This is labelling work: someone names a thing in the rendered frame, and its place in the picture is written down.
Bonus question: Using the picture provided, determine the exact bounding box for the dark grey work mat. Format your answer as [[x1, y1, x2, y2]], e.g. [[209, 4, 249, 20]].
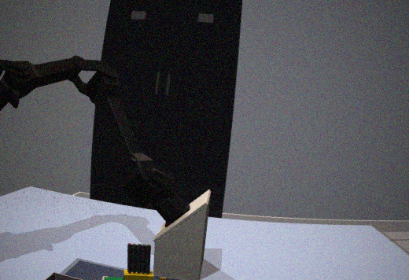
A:
[[61, 258, 189, 280]]

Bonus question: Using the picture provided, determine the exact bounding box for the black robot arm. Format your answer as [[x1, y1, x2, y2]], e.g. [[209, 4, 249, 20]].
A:
[[0, 55, 190, 227]]

